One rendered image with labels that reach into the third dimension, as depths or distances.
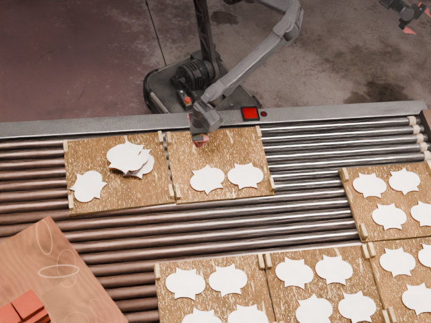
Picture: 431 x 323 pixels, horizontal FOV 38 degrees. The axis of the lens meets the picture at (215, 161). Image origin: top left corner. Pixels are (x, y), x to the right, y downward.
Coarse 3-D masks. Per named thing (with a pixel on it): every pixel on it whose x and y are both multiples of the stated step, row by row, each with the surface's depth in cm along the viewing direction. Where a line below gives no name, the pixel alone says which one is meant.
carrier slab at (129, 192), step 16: (80, 144) 261; (96, 144) 262; (112, 144) 263; (144, 144) 265; (80, 160) 257; (96, 160) 258; (160, 160) 261; (112, 176) 254; (128, 176) 255; (144, 176) 256; (160, 176) 257; (112, 192) 250; (128, 192) 251; (144, 192) 251; (160, 192) 252; (80, 208) 244; (96, 208) 245; (112, 208) 246; (128, 208) 248
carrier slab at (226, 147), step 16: (240, 128) 276; (176, 144) 267; (192, 144) 268; (208, 144) 269; (224, 144) 270; (240, 144) 271; (256, 144) 272; (176, 160) 262; (192, 160) 263; (208, 160) 264; (224, 160) 265; (240, 160) 266; (256, 160) 267; (176, 176) 258; (224, 176) 260; (192, 192) 254; (224, 192) 256; (240, 192) 257; (256, 192) 258; (272, 192) 258
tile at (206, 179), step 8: (208, 168) 260; (216, 168) 261; (192, 176) 257; (200, 176) 258; (208, 176) 258; (216, 176) 258; (192, 184) 255; (200, 184) 255; (208, 184) 256; (216, 184) 256; (208, 192) 254
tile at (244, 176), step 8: (240, 168) 262; (248, 168) 263; (256, 168) 263; (232, 176) 259; (240, 176) 260; (248, 176) 260; (256, 176) 261; (232, 184) 258; (240, 184) 258; (248, 184) 258; (256, 184) 259
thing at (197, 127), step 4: (192, 116) 248; (192, 120) 249; (196, 120) 247; (192, 124) 250; (196, 124) 248; (200, 124) 248; (192, 128) 250; (196, 128) 250; (200, 128) 250; (204, 128) 250; (192, 132) 249; (196, 132) 249; (200, 132) 249; (204, 132) 249
